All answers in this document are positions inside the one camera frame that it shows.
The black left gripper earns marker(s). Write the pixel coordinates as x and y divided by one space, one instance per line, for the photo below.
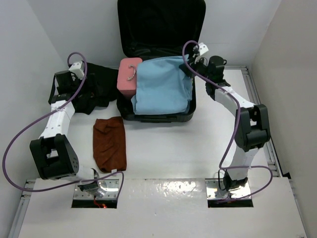
91 90

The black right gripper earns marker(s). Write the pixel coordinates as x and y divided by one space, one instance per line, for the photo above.
192 64

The black garment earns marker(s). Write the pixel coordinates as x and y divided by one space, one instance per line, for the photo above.
106 86

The pink cosmetic case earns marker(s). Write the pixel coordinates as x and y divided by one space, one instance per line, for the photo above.
127 77

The light blue cloth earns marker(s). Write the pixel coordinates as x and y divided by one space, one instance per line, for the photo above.
162 87

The brown terry towel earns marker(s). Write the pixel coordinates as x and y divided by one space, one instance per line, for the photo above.
109 144

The black hard-shell suitcase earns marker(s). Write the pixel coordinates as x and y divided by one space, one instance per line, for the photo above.
151 29

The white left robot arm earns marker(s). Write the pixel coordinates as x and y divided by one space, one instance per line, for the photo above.
52 152

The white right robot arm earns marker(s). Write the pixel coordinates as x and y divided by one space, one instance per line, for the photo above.
251 129

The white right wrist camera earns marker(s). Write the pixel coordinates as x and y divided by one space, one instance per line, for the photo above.
199 51

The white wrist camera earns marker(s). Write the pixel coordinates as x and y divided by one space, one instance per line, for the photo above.
199 51
78 69

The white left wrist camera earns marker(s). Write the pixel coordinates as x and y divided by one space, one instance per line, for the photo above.
78 69

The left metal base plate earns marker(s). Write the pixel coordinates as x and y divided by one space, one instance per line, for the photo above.
106 189

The metal base plate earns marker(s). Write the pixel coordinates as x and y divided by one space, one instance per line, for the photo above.
106 189
216 192

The aluminium frame rail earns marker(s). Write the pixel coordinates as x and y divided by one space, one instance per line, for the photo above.
262 123

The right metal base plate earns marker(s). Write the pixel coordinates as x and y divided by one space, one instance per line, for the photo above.
216 192

